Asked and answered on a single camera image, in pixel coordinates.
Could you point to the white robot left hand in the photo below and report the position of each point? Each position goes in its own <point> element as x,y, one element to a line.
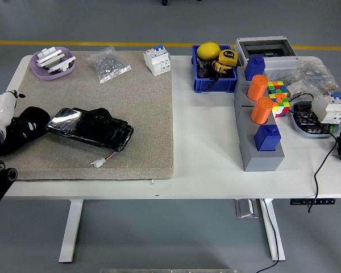
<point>1,109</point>

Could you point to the black film-wrapped panel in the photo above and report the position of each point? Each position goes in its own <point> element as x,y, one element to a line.
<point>96,130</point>

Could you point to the purple bowl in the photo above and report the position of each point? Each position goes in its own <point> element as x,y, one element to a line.
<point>38,72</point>

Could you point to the clear bag of nuts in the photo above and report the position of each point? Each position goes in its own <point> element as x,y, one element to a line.
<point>106,65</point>

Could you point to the grey-brown mat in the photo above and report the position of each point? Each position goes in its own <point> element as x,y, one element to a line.
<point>116,99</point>

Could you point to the white table leg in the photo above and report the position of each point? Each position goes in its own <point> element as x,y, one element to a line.
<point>272,227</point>
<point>71,227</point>

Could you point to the white circuit breaker blue lever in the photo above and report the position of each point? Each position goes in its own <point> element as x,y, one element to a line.
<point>328,109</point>
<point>156,61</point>

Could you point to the black caster wheel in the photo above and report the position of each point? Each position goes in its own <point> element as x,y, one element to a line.
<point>164,2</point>

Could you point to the dark brown tool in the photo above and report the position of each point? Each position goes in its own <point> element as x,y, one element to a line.
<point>204,72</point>

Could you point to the yellow ball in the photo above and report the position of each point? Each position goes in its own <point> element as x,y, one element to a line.
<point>208,50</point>

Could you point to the blue plastic bin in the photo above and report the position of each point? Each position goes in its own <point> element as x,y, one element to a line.
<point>216,85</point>

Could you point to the blue square block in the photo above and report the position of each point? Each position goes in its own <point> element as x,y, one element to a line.
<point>254,68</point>
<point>267,139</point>

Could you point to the orange cylinder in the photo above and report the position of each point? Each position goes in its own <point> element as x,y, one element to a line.
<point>257,88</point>
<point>261,111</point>

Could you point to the metal floor plate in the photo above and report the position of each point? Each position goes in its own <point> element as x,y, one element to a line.
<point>245,209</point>

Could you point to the grey block holder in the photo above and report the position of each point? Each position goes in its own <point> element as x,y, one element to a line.
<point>261,162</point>

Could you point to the colourful puzzle cube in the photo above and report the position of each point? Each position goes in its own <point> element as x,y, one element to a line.
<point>281,106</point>
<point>277,87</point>

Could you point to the light blue tray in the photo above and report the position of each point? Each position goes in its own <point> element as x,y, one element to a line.
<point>301,129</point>

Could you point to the dark circuit boards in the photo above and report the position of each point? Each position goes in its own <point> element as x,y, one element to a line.
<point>307,120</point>

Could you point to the clear bags of parts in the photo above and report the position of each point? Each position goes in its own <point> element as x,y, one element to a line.
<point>312,76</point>

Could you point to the black table control strip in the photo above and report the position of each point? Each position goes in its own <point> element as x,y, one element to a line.
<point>312,202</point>

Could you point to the white plastic bracket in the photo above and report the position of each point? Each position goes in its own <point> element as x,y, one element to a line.
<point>48,57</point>
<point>61,64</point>

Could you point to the grey electrical enclosure box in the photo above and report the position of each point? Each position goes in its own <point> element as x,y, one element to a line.
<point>281,61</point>

